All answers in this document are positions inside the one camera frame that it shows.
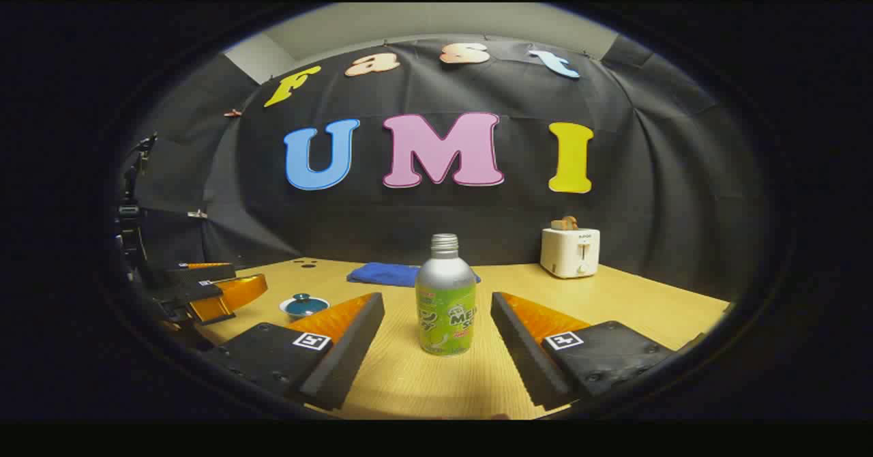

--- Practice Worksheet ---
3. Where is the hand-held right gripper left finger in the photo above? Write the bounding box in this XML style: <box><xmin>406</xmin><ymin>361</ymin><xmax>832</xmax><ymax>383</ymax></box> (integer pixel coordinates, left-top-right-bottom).
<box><xmin>205</xmin><ymin>292</ymin><xmax>386</xmax><ymax>411</ymax></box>

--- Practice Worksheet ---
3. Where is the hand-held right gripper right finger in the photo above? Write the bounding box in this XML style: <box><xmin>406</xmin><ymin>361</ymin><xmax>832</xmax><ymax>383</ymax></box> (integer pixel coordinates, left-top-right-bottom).
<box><xmin>490</xmin><ymin>291</ymin><xmax>676</xmax><ymax>410</ymax></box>

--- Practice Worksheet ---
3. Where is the teal white-lined teacup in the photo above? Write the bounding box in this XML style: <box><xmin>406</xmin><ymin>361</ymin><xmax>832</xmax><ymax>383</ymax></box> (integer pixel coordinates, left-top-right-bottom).
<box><xmin>279</xmin><ymin>298</ymin><xmax>331</xmax><ymax>322</ymax></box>

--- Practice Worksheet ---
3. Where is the blue folded cloth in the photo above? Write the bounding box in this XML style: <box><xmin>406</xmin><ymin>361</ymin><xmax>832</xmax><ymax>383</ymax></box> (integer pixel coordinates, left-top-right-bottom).
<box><xmin>346</xmin><ymin>262</ymin><xmax>482</xmax><ymax>288</ymax></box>

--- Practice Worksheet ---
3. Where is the white toaster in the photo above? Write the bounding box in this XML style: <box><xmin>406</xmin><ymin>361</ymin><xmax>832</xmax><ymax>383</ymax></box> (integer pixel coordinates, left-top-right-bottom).
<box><xmin>539</xmin><ymin>227</ymin><xmax>601</xmax><ymax>279</ymax></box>

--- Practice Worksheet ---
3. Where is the black backdrop cloth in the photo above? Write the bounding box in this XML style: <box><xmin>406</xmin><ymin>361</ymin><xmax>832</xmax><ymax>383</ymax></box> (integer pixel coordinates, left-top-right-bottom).
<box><xmin>130</xmin><ymin>34</ymin><xmax>771</xmax><ymax>302</ymax></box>

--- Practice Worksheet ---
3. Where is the silver green-label water bottle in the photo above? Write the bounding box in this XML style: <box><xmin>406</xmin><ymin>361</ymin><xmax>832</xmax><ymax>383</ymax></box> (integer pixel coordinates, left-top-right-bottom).
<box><xmin>415</xmin><ymin>233</ymin><xmax>477</xmax><ymax>357</ymax></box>

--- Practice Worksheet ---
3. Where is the black tripod stand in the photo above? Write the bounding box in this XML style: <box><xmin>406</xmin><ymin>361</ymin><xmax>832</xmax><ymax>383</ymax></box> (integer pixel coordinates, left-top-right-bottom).
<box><xmin>115</xmin><ymin>132</ymin><xmax>159</xmax><ymax>277</ymax></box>

